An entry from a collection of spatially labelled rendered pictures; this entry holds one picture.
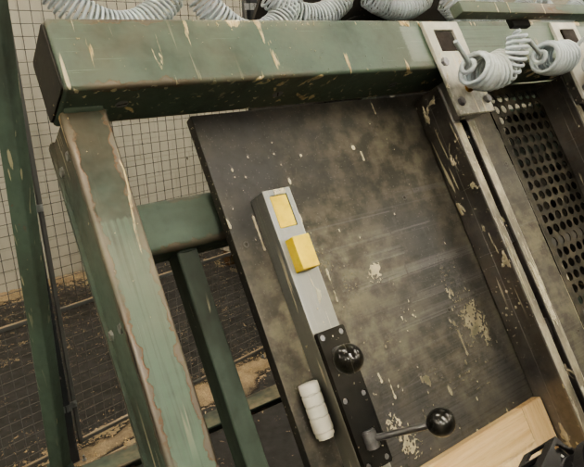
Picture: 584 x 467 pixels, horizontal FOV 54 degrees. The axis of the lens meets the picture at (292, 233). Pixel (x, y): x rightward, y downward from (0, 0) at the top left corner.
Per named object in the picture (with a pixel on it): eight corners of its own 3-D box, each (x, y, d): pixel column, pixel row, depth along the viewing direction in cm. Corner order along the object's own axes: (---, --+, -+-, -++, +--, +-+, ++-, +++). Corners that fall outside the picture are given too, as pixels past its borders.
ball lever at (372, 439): (363, 459, 77) (457, 438, 72) (353, 432, 78) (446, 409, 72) (373, 449, 81) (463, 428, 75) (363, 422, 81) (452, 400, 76)
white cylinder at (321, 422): (293, 387, 81) (312, 442, 80) (303, 384, 79) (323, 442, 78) (310, 380, 83) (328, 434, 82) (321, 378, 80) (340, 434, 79)
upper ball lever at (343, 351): (331, 372, 81) (340, 380, 68) (322, 347, 82) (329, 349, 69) (356, 363, 82) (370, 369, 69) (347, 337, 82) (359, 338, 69)
